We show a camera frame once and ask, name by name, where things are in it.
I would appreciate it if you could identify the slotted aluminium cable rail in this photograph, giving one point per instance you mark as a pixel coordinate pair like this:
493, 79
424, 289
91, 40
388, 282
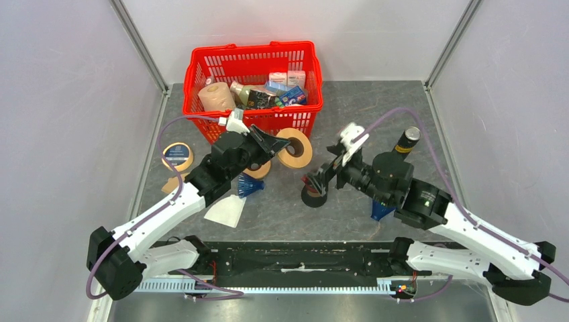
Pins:
189, 286

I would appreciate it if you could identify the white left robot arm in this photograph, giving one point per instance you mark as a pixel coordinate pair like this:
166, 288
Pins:
119, 259

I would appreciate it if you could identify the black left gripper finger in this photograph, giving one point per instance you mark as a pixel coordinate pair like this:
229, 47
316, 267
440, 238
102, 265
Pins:
263, 153
266, 141

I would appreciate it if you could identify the light blue small box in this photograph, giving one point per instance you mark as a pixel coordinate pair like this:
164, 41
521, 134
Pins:
278, 89

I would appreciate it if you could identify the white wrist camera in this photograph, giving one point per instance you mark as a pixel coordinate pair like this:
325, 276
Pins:
352, 137
234, 122

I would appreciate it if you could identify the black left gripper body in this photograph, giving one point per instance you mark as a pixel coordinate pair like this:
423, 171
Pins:
249, 148

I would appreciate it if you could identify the black yellow drink can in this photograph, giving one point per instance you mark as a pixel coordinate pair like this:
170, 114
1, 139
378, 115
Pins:
407, 141

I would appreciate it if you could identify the brown cardboard piece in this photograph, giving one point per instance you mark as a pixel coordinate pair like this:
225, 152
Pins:
171, 185

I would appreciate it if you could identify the white paper coffee filter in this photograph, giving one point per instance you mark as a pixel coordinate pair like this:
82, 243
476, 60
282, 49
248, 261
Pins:
227, 211

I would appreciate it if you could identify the red plastic shopping basket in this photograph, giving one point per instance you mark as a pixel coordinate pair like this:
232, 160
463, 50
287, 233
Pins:
251, 65

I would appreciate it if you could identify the green glass bottle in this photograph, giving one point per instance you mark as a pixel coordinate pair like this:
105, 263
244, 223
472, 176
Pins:
250, 96

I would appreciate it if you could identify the white red carton box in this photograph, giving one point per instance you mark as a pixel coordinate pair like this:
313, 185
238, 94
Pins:
296, 78

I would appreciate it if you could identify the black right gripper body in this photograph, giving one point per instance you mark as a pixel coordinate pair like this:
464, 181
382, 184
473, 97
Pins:
359, 175

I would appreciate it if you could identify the beige paper roll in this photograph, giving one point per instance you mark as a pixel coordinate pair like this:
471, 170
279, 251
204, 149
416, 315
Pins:
217, 97

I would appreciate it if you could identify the blue ribbed dripper cone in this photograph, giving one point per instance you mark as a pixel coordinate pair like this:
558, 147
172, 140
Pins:
246, 185
380, 211

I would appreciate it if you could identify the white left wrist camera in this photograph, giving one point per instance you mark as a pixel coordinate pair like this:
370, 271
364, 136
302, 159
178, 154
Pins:
234, 122

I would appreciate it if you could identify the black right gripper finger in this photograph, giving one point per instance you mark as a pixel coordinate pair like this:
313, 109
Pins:
318, 180
339, 151

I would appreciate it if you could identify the white pink small box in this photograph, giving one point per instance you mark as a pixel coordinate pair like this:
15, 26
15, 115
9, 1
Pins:
278, 77

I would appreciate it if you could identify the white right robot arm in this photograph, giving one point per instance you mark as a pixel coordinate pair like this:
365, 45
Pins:
511, 267

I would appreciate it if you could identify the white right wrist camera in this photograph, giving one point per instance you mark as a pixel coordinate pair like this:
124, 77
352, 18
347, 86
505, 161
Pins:
352, 137

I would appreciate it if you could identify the blue toothpaste box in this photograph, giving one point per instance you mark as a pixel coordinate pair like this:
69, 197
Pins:
295, 96

